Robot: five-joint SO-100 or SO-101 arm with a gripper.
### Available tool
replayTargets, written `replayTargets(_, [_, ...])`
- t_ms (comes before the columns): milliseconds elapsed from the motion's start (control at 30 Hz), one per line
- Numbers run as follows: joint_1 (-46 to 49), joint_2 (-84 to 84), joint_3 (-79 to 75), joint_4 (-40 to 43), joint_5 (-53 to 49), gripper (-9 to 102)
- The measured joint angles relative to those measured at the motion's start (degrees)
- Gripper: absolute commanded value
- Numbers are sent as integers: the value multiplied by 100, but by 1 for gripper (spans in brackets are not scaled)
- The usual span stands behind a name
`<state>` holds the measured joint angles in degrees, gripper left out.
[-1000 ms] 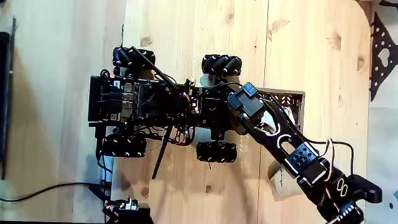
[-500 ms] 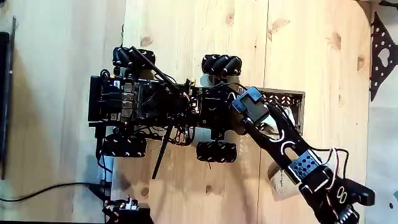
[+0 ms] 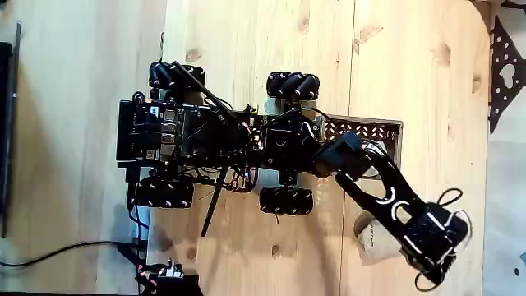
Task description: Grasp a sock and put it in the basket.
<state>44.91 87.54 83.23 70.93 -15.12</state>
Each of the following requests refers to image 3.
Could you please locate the black mecanum wheel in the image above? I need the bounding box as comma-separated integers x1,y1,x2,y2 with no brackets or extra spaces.
134,176,196,210
148,61,206,93
258,185,315,216
265,71,321,101

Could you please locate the black perforated sheet with heart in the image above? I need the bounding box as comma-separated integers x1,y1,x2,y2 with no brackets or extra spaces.
487,15,526,135

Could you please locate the black power cable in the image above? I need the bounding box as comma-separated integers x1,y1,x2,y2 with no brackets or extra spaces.
0,240,137,269

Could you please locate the black diagonal rod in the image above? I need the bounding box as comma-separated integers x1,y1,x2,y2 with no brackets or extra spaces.
169,60,238,121

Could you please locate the black leader arm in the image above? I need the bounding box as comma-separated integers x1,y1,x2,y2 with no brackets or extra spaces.
134,238,203,296

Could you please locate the black flat panel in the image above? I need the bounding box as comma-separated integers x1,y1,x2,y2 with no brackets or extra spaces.
0,22,23,239

